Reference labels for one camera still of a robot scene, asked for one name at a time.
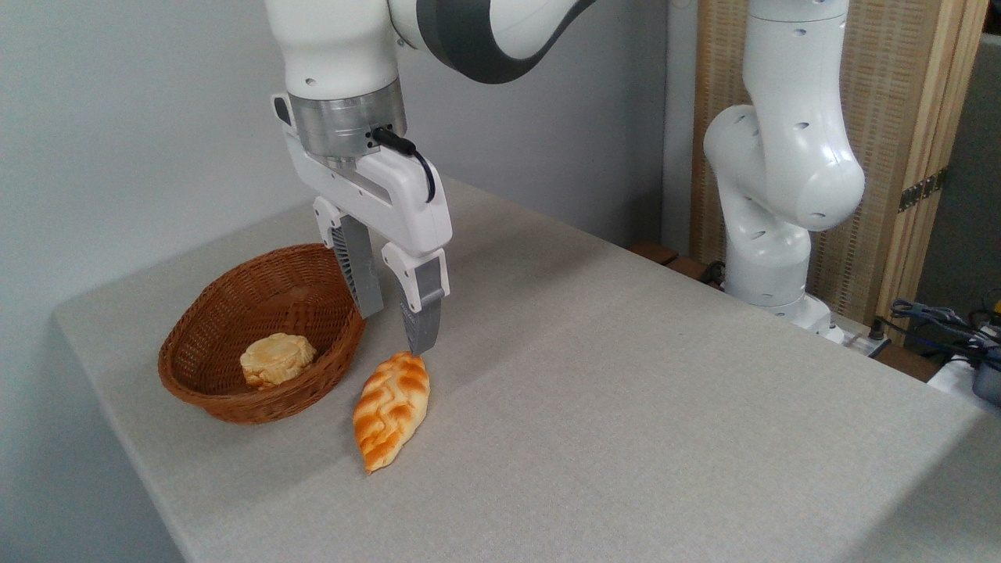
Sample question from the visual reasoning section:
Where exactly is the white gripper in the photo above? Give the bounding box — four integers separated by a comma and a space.
271, 92, 454, 357

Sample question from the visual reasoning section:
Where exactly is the orange braided bread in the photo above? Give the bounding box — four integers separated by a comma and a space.
353, 351, 432, 475

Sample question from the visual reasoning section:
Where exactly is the pale round bread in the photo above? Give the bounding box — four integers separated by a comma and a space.
239, 332, 318, 389

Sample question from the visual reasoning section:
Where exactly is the brown wicker basket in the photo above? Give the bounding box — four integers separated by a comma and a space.
158, 244, 367, 425

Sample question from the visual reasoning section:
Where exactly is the white power strip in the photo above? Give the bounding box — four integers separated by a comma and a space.
838, 327, 892, 358

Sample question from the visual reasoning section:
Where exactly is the wooden folding screen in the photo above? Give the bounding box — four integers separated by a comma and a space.
690, 0, 990, 345

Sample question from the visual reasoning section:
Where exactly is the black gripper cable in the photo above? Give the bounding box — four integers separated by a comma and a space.
371, 127, 437, 205

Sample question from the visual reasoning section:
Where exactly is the blue and black cable bundle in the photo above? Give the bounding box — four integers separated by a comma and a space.
888, 297, 1001, 370

